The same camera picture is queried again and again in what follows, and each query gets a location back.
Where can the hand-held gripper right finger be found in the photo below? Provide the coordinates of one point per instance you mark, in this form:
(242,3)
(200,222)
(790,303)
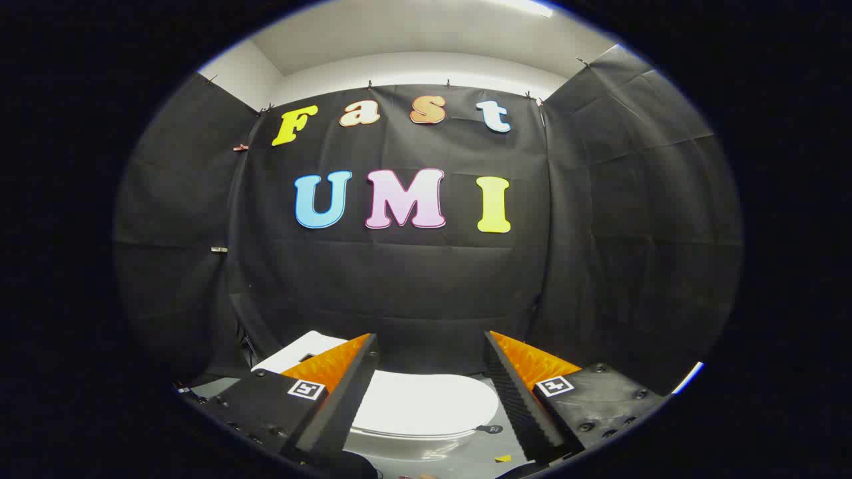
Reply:
(516,406)

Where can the white toilet seat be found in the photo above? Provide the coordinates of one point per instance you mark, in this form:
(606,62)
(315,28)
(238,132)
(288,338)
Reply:
(413,436)

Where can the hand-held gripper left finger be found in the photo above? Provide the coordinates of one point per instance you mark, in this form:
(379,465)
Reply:
(346,406)

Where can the black backdrop cloth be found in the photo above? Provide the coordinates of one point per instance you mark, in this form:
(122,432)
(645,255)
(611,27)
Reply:
(413,279)

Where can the white toilet tank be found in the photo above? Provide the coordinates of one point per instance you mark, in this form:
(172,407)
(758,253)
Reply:
(299,349)

